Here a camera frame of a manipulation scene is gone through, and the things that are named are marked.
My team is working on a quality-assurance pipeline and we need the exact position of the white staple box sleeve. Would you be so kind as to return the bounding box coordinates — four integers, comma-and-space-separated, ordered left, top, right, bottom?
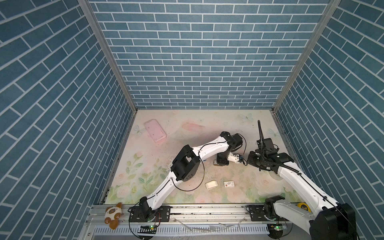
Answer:
224, 181, 235, 188

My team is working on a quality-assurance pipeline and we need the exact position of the staple box tray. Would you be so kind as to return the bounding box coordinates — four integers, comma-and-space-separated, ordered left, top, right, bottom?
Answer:
205, 180, 218, 190

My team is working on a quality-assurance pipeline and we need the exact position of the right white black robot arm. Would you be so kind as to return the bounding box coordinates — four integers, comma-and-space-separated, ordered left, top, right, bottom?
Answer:
247, 126, 360, 240

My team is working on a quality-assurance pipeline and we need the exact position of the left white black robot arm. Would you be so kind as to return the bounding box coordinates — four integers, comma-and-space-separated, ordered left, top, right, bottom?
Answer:
138, 132, 244, 220

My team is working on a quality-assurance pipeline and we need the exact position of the yellow tape measure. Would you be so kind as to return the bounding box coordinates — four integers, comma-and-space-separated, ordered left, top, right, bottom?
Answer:
297, 203, 312, 213

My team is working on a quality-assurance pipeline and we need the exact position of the brown white plush toy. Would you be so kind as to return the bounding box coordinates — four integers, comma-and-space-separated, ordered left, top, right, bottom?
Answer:
104, 203, 123, 230

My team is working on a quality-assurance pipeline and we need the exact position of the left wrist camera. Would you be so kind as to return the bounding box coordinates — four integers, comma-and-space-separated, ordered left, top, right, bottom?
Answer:
227, 153, 243, 164

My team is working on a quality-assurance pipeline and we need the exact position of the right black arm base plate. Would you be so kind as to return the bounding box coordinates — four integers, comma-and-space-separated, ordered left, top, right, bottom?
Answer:
245, 205, 276, 222

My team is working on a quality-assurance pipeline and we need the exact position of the aluminium front rail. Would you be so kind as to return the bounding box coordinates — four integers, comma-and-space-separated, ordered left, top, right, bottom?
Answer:
79, 204, 301, 240

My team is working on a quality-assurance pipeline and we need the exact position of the white perforated cable duct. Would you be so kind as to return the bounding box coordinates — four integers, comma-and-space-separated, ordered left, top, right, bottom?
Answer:
93, 224, 270, 237

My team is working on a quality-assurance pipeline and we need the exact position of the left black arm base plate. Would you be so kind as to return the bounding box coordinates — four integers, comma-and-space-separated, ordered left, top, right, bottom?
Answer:
128, 206, 171, 223

